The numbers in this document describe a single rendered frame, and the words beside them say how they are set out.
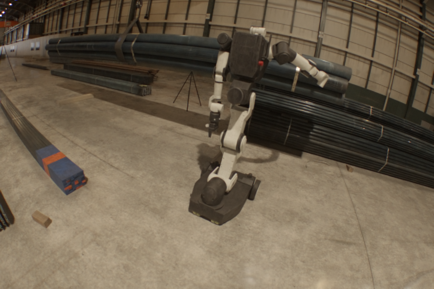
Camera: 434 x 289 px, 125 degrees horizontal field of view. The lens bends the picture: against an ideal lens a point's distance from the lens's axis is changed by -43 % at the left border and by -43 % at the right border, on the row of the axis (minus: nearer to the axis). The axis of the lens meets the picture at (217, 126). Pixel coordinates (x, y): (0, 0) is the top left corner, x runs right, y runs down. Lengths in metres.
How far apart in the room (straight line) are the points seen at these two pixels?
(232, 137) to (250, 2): 10.24
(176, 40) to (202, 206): 1.91
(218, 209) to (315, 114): 2.33
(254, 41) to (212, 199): 1.13
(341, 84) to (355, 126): 1.50
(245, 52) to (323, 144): 2.35
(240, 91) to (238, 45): 0.31
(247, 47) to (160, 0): 12.77
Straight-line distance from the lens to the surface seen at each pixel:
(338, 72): 2.22
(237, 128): 1.49
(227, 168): 1.64
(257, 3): 11.25
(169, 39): 2.60
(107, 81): 6.24
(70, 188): 1.97
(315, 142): 3.30
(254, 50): 1.31
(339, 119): 3.45
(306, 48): 10.62
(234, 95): 1.29
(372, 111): 4.16
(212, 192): 1.45
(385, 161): 3.85
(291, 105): 3.30
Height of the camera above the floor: 1.23
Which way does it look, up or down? 20 degrees down
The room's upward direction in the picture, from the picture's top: 10 degrees clockwise
